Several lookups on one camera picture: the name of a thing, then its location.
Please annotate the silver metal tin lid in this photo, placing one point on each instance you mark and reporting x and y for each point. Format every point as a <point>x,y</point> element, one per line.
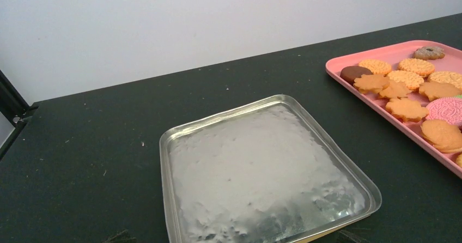
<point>262,172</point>

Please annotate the flower-shaped tan cookie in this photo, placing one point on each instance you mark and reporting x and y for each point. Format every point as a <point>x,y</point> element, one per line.
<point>374,83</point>
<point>394,90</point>
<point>406,109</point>
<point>436,90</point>

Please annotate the dark chocolate round cookie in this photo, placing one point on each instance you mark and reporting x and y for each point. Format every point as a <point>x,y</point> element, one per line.
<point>350,73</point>

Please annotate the round dotted yellow biscuit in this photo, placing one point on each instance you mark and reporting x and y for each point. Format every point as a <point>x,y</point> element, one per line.
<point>453,78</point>
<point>421,67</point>
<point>411,80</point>
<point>376,66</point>

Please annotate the black frame post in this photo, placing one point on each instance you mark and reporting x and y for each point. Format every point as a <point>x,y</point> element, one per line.
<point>17,112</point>

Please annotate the pink sandwich cookie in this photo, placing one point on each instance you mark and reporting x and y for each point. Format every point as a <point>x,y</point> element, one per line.
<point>447,109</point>

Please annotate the round swirl tan cookie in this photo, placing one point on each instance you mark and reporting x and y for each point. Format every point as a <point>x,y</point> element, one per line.
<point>443,136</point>

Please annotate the pink plastic tray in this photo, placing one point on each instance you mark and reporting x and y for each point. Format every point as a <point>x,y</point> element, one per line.
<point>393,54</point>

